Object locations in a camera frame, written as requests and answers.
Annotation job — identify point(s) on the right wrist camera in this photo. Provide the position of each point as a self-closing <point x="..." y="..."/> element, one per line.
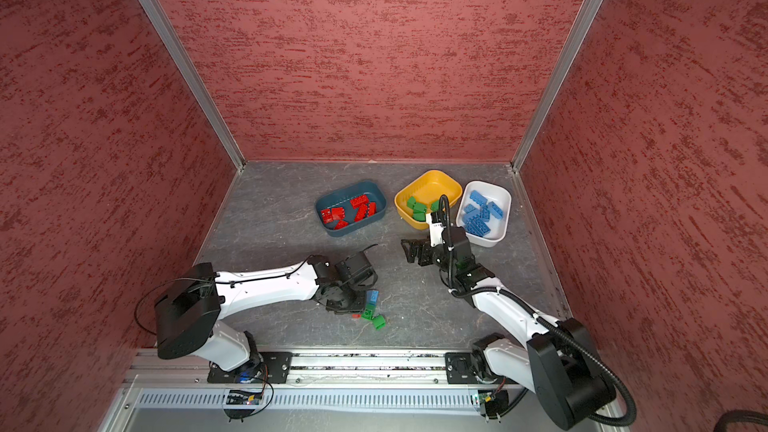
<point x="436" y="233"/>

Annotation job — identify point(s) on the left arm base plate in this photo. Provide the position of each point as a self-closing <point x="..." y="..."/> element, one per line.
<point x="249" y="367"/>

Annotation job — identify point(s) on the green lego bottom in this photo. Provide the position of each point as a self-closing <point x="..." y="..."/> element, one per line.
<point x="379" y="322"/>

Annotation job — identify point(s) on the aluminium front rail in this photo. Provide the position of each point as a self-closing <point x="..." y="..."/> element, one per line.
<point x="318" y="368"/>

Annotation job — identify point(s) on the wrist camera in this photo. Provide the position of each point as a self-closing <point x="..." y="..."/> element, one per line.
<point x="355" y="268"/>
<point x="436" y="233"/>

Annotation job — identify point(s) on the green hollow lego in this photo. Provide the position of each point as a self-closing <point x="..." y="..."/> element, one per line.
<point x="369" y="312"/>

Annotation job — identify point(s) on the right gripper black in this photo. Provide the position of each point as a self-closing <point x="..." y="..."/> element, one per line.
<point x="424" y="247"/>

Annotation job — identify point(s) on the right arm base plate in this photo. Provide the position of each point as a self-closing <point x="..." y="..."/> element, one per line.
<point x="488" y="367"/>

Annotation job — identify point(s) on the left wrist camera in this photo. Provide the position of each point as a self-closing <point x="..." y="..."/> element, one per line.
<point x="355" y="268"/>

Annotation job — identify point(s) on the yellow plastic bin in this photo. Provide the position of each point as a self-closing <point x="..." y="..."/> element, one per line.
<point x="426" y="189"/>

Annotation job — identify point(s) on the corner aluminium post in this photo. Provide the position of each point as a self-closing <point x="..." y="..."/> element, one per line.
<point x="173" y="44"/>
<point x="583" y="21"/>

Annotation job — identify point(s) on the circuit board connector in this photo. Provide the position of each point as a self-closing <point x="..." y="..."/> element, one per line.
<point x="244" y="398"/>
<point x="491" y="405"/>

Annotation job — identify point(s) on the dark teal plastic bin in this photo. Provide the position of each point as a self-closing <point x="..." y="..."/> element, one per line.
<point x="341" y="198"/>

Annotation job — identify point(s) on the right circuit board connector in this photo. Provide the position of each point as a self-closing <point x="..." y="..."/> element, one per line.
<point x="491" y="405"/>

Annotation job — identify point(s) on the white plastic bin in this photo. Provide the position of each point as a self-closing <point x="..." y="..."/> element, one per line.
<point x="498" y="228"/>

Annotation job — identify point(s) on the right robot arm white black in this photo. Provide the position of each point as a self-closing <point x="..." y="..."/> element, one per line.
<point x="555" y="359"/>

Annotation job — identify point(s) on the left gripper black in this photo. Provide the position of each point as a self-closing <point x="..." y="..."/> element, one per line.
<point x="357" y="307"/>

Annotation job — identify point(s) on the right corner aluminium post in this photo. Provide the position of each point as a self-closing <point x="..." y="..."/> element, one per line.
<point x="583" y="21"/>

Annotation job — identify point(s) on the light blue sloped lego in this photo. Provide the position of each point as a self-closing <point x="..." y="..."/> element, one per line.
<point x="372" y="297"/>

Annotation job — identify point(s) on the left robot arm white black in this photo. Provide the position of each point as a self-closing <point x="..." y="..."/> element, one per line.
<point x="190" y="315"/>

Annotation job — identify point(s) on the left corner aluminium post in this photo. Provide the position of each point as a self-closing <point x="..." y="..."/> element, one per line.
<point x="173" y="44"/>

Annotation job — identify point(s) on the red long lego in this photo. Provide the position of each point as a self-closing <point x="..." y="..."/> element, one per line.
<point x="337" y="213"/>
<point x="362" y="212"/>

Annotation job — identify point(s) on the blue lego long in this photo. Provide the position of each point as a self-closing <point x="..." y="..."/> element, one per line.
<point x="478" y="198"/>

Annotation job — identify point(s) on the left circuit board connector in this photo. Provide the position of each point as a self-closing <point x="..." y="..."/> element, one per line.
<point x="244" y="398"/>

